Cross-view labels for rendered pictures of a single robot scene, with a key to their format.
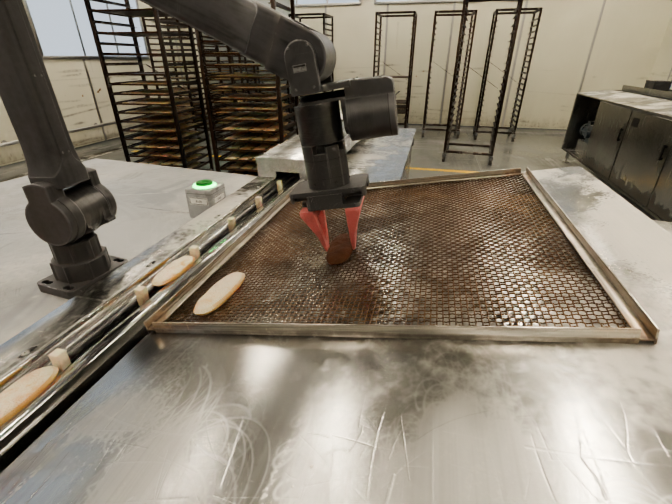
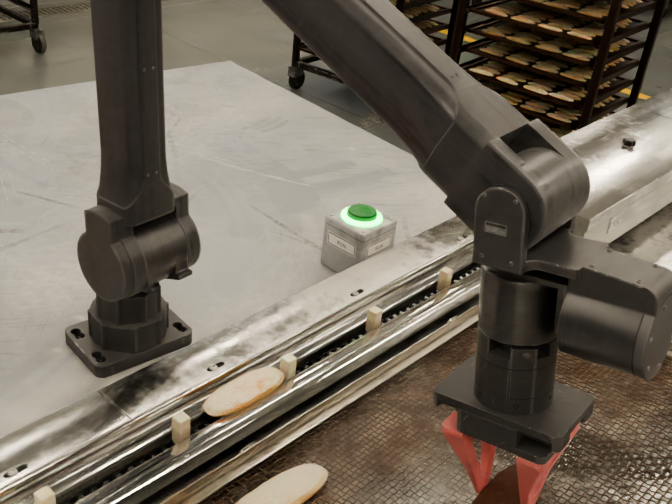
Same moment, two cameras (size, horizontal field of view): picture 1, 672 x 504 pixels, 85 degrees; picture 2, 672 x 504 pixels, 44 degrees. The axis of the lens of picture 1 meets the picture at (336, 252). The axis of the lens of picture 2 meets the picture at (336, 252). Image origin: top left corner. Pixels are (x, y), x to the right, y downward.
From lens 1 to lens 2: 0.24 m
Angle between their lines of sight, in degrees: 23
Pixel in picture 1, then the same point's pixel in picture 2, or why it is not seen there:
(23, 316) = (33, 382)
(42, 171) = (114, 195)
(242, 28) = (427, 134)
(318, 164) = (492, 368)
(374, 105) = (611, 326)
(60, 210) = (119, 259)
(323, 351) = not seen: outside the picture
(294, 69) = (487, 226)
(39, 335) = (36, 447)
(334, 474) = not seen: outside the picture
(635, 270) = not seen: outside the picture
